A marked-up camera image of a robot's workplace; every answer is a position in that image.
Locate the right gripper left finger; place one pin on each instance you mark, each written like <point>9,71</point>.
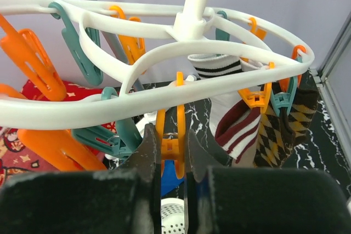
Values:
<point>123,200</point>

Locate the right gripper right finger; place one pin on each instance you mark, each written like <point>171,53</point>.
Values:
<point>220,199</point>

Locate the brown yellow diamond sock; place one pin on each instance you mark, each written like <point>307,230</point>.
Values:
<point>279,134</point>

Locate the white black striped sock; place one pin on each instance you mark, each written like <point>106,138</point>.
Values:
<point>220,71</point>

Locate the white round clip hanger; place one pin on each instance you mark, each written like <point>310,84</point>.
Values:
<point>59,46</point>

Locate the white perforated plastic basket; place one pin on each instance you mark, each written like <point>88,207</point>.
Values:
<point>172,216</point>

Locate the blue towel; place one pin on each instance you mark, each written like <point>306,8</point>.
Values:
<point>169,180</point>

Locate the red cartoon print pillow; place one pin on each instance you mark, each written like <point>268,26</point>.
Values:
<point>24,150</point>

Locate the silver clothes rack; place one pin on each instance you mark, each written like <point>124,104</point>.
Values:
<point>119,53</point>

